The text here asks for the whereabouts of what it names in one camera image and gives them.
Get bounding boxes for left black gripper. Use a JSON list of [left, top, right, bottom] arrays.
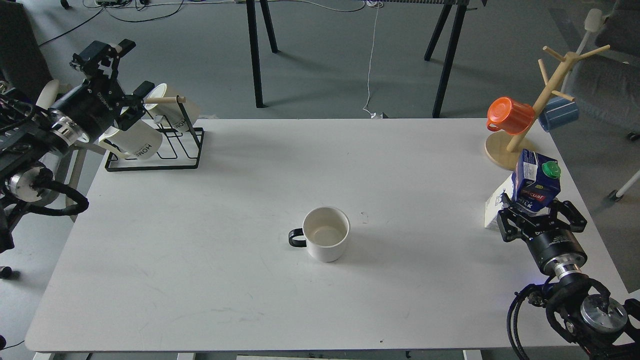
[[49, 39, 155, 146]]

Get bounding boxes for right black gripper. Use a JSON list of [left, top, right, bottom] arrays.
[[496, 193, 588, 277]]

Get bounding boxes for blue and white milk carton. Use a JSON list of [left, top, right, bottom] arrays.
[[484, 149, 562, 230]]

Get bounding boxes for white mug with black handle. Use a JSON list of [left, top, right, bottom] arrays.
[[287, 206, 351, 263]]

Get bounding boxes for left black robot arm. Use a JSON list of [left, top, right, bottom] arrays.
[[0, 39, 154, 251]]

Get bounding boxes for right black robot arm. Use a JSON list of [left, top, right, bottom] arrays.
[[496, 193, 640, 360]]

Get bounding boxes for front white mug on rack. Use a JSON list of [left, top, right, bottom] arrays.
[[98, 120, 163, 160]]

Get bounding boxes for white mug on rack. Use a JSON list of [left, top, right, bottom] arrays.
[[98, 120, 163, 160], [144, 83, 201, 133]]

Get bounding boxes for rear white mug on rack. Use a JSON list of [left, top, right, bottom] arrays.
[[144, 83, 201, 133]]

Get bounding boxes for wooden mug tree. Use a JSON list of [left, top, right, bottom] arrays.
[[484, 44, 611, 170]]

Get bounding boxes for orange mug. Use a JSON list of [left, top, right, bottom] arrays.
[[486, 96, 535, 136]]

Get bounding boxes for blue mug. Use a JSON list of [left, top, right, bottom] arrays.
[[538, 96, 579, 133]]

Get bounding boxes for grey office chair right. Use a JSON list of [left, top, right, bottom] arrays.
[[560, 0, 640, 202]]

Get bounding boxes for black trestle table legs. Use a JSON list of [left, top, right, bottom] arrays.
[[246, 0, 487, 118]]

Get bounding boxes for black wire mug rack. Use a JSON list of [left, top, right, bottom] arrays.
[[104, 96, 205, 173]]

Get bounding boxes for black cable on floor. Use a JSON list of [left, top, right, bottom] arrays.
[[37, 0, 201, 48]]

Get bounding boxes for white cable on floor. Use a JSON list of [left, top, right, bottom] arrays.
[[260, 0, 385, 119]]

